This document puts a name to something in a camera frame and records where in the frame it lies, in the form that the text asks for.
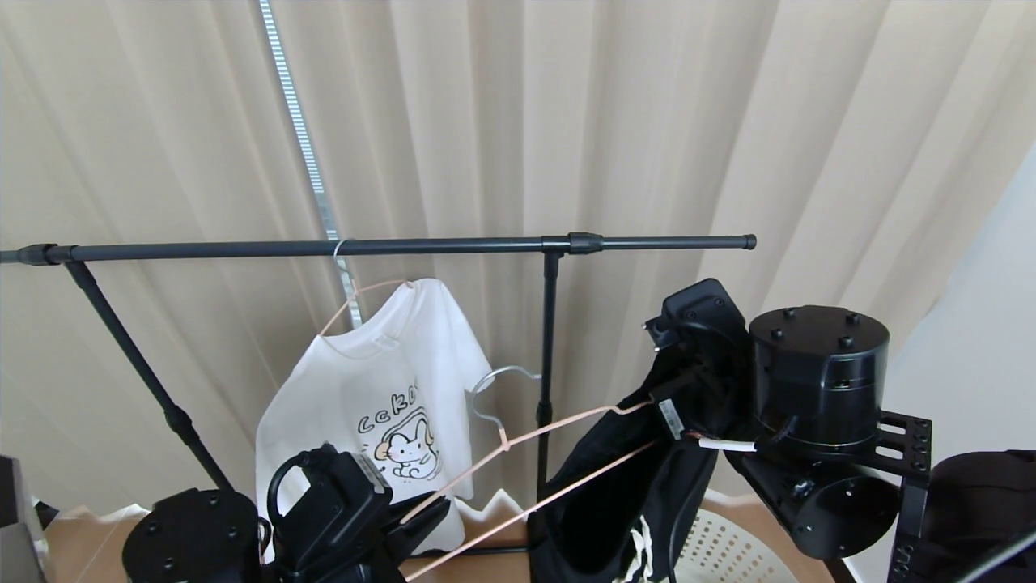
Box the white garment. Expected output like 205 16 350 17
255 278 496 561

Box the pink clothes hanger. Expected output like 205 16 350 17
317 238 415 338
401 365 658 582

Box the black clothes rack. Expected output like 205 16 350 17
0 232 758 560

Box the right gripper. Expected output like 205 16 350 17
656 355 901 561

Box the black cable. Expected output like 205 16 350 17
266 450 315 523

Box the white laundry basket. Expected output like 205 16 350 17
670 507 804 583

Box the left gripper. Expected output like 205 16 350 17
275 494 452 583

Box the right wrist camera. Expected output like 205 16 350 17
643 278 750 361

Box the black garment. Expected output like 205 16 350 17
526 347 723 583

